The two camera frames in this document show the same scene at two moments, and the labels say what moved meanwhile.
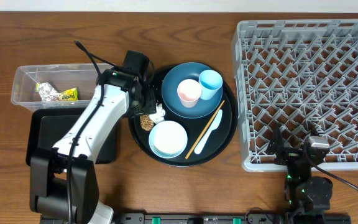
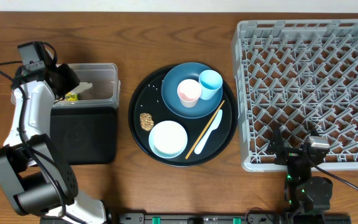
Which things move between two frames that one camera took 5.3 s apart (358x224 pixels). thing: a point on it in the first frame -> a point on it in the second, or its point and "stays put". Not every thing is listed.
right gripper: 277,145 stays put
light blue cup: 210,83 stays put
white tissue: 159,116 -> 82,86
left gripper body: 150,104 -> 66,78
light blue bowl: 168,139 stays put
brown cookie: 146,123 stays put
